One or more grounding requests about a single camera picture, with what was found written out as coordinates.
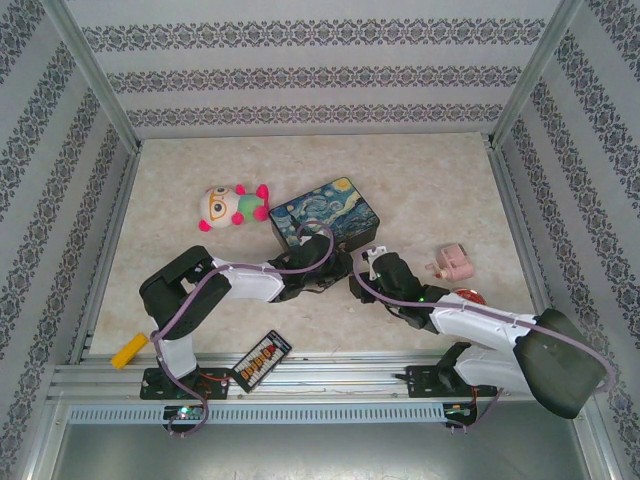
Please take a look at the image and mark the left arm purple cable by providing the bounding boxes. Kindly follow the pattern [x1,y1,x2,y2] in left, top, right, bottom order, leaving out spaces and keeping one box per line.
[152,221,335,440]

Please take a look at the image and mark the pink plastic toy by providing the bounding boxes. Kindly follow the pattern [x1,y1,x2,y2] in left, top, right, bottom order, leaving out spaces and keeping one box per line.
[424,243,475,281]

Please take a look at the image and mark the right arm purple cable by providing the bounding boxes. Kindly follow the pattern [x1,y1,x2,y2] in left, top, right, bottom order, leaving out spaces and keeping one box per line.
[351,252,619,437]

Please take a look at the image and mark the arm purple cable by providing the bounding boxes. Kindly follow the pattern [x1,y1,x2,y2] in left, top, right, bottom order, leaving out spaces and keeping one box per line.
[152,221,335,440]
[351,252,619,437]

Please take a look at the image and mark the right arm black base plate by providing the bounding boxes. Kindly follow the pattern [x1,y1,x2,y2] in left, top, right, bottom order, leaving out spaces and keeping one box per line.
[407,364,499,400]

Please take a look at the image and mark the plush doll with glasses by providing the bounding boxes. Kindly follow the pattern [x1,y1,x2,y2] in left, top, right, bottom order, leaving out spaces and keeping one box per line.
[198,183,271,234]

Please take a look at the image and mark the starry night painted box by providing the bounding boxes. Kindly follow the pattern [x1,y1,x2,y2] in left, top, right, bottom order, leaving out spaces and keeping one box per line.
[268,176,382,254]

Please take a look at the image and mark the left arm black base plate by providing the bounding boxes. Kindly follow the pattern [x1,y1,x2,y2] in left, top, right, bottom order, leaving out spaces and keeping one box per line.
[139,367,232,401]

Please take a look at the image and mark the aluminium front rail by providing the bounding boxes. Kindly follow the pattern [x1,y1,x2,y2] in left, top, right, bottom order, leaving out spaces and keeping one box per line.
[47,349,594,407]

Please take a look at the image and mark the aluminium frame post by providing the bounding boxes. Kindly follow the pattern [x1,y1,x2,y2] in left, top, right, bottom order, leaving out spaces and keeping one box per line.
[488,0,585,149]
[42,0,144,151]

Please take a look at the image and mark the black abacus with orange beads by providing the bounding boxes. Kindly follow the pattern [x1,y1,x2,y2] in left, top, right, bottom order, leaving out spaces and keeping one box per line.
[230,329,293,393]

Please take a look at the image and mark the aluminium side rail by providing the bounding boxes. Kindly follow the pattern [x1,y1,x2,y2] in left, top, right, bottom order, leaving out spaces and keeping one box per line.
[69,142,146,364]
[484,137,571,359]

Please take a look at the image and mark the white slotted cable duct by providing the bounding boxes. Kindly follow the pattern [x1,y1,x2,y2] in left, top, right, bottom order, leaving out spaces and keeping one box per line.
[66,404,447,425]

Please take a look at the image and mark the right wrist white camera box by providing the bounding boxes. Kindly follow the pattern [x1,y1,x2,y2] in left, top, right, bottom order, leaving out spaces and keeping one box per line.
[360,244,389,281]

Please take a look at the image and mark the yellow block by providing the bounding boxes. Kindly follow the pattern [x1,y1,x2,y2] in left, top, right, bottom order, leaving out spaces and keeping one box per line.
[110,333,151,370]

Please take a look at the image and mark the grey metal sheet panel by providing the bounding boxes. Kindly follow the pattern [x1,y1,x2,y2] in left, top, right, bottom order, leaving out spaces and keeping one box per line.
[47,422,596,480]

